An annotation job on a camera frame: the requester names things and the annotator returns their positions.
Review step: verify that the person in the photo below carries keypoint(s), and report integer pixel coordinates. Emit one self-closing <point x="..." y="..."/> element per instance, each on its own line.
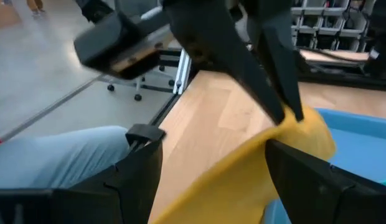
<point x="35" y="4"/>

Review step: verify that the grey office chair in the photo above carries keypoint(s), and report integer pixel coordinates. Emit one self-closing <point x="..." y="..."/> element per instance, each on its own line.
<point x="138" y="85"/>

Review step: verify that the black frame clamp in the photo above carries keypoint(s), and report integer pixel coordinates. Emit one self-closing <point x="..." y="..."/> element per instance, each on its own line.
<point x="144" y="132"/>

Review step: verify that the person's leg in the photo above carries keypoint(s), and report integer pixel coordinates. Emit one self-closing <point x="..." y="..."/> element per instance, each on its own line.
<point x="56" y="158"/>

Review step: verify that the light blue plastic tray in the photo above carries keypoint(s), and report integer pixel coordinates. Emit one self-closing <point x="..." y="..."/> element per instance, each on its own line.
<point x="361" y="149"/>

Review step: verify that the yellow cloth napkin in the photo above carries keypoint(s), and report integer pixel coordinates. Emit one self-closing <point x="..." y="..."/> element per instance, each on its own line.
<point x="230" y="186"/>

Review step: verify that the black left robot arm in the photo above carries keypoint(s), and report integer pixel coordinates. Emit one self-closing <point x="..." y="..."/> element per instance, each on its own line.
<point x="379" y="37"/>

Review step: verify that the silver aluminium extrusion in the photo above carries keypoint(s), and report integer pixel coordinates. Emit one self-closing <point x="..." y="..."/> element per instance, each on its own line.
<point x="182" y="74"/>

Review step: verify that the rack of grey bins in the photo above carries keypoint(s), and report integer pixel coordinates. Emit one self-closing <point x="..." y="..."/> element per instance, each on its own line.
<point x="327" y="28"/>

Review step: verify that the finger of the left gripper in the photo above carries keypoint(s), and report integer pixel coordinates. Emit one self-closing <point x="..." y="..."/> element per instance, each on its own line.
<point x="218" y="40"/>
<point x="280" y="62"/>

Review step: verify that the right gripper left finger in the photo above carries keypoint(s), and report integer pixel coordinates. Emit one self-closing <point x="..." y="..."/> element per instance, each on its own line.
<point x="87" y="208"/>

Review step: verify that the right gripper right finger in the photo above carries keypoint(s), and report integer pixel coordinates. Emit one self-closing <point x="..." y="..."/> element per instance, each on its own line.
<point x="320" y="199"/>

